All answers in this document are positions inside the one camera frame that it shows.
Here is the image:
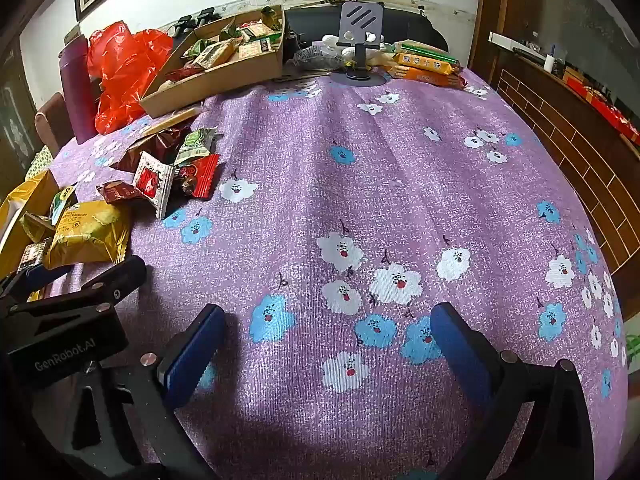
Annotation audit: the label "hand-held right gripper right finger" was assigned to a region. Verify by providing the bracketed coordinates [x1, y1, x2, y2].
[429, 301, 596, 480]

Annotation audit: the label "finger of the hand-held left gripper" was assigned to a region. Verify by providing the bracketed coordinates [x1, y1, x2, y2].
[0, 264, 73, 307]
[10, 255, 148, 317]

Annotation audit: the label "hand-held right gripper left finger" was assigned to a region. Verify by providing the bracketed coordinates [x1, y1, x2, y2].
[65, 304, 227, 480]

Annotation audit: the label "yellow white cardboard tray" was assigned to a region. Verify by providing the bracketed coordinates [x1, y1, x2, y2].
[0, 170, 61, 281]

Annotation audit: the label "white red snack packet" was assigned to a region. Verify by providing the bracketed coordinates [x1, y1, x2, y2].
[132, 151, 176, 220]

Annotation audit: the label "dark red snack packet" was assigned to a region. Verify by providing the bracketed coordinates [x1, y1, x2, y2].
[110, 127, 191, 173]

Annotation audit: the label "clear cracker packet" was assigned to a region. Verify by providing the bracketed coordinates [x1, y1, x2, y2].
[17, 240, 51, 273]

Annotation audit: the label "flat yellow snack packet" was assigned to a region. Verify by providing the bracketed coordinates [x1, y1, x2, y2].
[20, 212, 56, 243]

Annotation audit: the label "large yellow cracker packet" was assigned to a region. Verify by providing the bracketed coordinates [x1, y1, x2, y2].
[44, 200, 132, 271]

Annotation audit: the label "yellow green snack packet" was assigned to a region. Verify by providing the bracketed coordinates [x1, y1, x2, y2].
[50, 186, 77, 226]

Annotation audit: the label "small brown snack packet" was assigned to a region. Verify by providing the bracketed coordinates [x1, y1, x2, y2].
[96, 181, 146, 206]

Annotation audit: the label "green patterned cushion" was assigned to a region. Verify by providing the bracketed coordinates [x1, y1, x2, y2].
[30, 145, 53, 178]

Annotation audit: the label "bright red snack packet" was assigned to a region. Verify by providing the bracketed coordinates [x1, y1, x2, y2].
[180, 154, 221, 200]

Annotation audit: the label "green white snack packet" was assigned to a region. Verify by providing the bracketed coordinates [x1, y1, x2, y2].
[174, 127, 217, 166]

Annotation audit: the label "brown armchair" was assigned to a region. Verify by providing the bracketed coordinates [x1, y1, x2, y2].
[34, 92, 76, 156]

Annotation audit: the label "tan long snack packet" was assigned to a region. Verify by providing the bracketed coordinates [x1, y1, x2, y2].
[145, 107, 203, 136]

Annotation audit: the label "dark wooden door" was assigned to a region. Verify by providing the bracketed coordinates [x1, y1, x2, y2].
[0, 40, 38, 191]

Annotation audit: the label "purple thermos bottle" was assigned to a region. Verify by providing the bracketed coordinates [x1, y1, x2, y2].
[59, 37, 98, 143]

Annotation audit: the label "red plastic bag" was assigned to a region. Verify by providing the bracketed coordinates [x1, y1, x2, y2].
[87, 21, 173, 136]

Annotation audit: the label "brown cardboard box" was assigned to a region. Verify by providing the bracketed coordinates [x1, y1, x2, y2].
[139, 5, 286, 118]

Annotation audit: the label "pile of assorted snack packets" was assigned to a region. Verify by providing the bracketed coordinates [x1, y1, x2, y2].
[165, 7, 283, 83]

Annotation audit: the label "brick pattern cabinet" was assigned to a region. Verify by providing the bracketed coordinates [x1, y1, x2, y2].
[495, 52, 640, 321]

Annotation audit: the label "orange cracker packet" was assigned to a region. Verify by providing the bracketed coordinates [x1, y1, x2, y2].
[392, 51, 461, 76]
[387, 66, 463, 90]

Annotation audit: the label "clear plastic bag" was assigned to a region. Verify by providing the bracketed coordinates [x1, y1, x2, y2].
[287, 45, 351, 73]

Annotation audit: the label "red boxes on shelf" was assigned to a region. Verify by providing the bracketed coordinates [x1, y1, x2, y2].
[565, 70, 640, 146]

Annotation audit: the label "green long snack packet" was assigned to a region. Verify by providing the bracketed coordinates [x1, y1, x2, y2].
[395, 40, 451, 58]

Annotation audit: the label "white plastic object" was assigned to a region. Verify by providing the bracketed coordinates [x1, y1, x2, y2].
[320, 32, 396, 52]

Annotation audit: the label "black leather sofa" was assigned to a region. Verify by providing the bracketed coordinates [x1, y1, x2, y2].
[284, 4, 451, 56]

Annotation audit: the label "grey phone stand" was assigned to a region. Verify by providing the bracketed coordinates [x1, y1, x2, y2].
[330, 1, 388, 86]

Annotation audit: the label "wooden door frame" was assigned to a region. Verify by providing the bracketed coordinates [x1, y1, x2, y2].
[470, 0, 548, 86]

